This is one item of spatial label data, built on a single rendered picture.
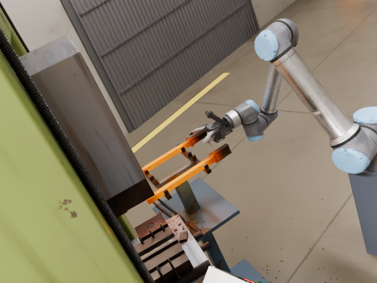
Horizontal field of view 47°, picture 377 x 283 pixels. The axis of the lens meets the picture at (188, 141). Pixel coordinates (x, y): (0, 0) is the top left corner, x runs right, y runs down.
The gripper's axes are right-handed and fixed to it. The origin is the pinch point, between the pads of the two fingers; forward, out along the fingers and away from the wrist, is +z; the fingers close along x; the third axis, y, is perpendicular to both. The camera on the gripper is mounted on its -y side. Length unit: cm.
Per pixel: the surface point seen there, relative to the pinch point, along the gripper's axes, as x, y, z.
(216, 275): -104, -22, 40
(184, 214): -12.2, 26.4, 23.6
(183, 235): -52, 4, 35
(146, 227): -41, -1, 45
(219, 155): -24.3, 0.5, -0.4
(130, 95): 265, 61, -30
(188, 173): -25.2, -0.8, 16.6
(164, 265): -66, -1, 47
